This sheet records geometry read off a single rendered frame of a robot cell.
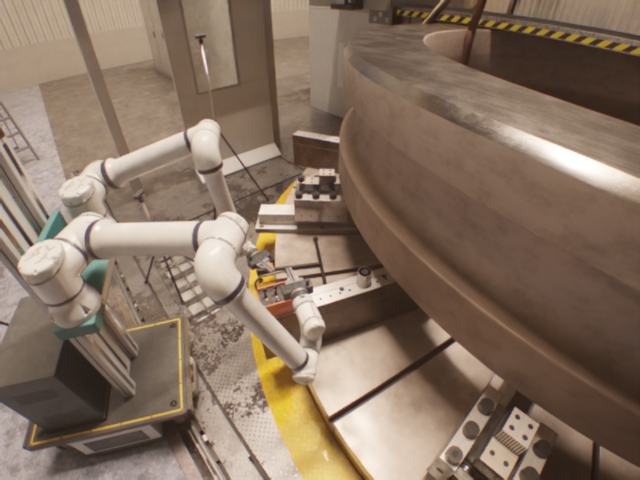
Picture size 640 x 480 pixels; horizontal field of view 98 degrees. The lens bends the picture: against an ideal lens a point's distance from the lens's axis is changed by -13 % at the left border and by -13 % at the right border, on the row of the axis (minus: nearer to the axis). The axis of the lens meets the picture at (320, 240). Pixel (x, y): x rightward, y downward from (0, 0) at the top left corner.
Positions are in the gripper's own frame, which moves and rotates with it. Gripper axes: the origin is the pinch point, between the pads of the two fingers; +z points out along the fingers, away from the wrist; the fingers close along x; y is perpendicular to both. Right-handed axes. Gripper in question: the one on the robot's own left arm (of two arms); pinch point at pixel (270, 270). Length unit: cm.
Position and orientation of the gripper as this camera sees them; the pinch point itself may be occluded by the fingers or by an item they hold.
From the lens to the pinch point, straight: 177.5
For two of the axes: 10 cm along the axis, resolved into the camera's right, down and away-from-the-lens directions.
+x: 7.3, -4.4, 5.2
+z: 6.8, 4.8, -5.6
